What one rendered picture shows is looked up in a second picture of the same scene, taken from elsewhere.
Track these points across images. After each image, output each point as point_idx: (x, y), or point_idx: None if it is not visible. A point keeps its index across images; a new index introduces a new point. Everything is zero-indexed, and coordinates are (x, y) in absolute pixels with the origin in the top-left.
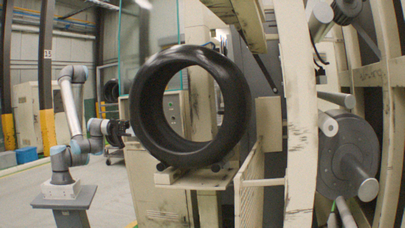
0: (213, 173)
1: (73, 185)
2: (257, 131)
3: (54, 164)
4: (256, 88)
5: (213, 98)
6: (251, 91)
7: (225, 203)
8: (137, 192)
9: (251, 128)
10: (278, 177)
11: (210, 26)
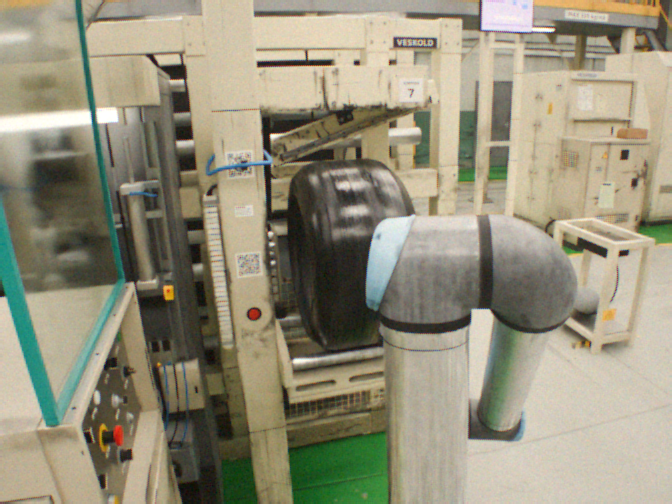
0: (311, 352)
1: None
2: (280, 276)
3: None
4: (179, 230)
5: None
6: (179, 236)
7: (199, 462)
8: None
9: (188, 301)
10: (202, 359)
11: (154, 97)
